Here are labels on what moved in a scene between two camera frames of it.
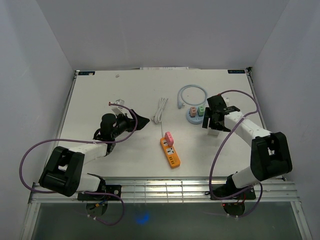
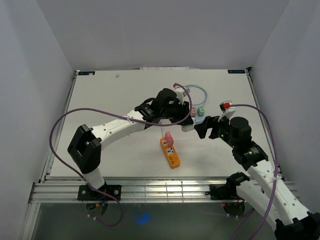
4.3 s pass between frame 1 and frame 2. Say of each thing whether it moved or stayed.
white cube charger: moved
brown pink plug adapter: stayed
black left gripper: moved
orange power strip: stayed
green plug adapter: stayed
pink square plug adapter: stayed
